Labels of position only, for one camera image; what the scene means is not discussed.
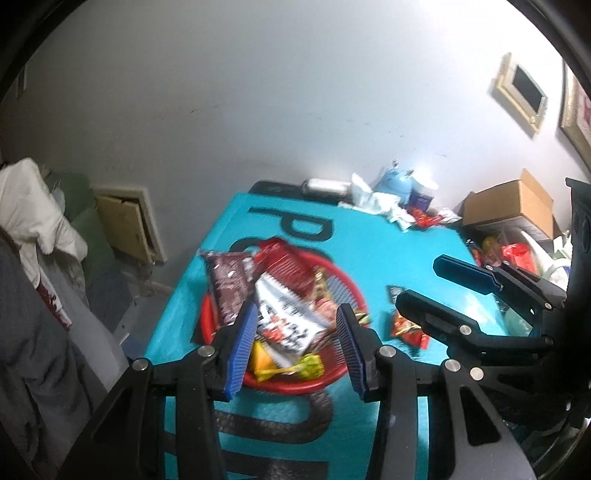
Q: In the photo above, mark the white flat box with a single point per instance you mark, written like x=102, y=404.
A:
x=325, y=186

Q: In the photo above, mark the dark grey garment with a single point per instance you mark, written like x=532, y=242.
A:
x=41, y=369

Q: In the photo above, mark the pile of red candy packets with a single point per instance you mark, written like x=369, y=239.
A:
x=515, y=254

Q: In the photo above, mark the cardboard box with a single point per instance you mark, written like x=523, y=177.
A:
x=512, y=203

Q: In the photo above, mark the dark blue jar white lid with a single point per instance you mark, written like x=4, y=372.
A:
x=422, y=196

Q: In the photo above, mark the white black-print snack packet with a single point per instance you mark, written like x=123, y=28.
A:
x=286, y=318

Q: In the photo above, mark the framed picture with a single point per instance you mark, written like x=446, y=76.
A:
x=579, y=110

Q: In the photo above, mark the cream wall intercom panel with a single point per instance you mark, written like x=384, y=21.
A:
x=519, y=92

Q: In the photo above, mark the small black card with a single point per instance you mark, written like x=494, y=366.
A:
x=393, y=293

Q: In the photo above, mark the brown gold snack packet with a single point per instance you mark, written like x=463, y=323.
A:
x=323, y=300

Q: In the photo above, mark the small red snack packet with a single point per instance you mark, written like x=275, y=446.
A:
x=406, y=330

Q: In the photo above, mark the crumpled white tissue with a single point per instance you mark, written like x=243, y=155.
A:
x=374, y=203

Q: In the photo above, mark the large red snack packet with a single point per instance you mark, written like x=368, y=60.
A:
x=286, y=267

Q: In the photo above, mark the red candy wrapper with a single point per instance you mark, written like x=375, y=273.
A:
x=427, y=218

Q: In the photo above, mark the crumpled white wrapper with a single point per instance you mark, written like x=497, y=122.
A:
x=448, y=213

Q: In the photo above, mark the red plastic basket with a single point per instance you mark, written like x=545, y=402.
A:
x=295, y=385

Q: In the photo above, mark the yellow snack packet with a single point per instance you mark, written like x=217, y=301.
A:
x=259, y=355

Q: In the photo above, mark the teal bubble mailer mat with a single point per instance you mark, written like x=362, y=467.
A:
x=369, y=258

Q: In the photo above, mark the wooden wall hatch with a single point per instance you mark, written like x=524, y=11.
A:
x=124, y=221

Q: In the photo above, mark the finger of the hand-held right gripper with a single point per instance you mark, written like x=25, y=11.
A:
x=461, y=274
x=425, y=309

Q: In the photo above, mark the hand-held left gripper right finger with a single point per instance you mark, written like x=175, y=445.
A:
x=355, y=353

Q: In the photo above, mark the blue humidifier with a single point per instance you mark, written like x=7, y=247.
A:
x=392, y=182

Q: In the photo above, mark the white jacket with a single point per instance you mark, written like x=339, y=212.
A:
x=27, y=207

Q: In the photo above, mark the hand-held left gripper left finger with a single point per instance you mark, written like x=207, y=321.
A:
x=240, y=350

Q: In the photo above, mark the dark brown snack packet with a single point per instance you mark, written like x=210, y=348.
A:
x=228, y=286

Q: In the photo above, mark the green cushion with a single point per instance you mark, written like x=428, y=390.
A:
x=90, y=230

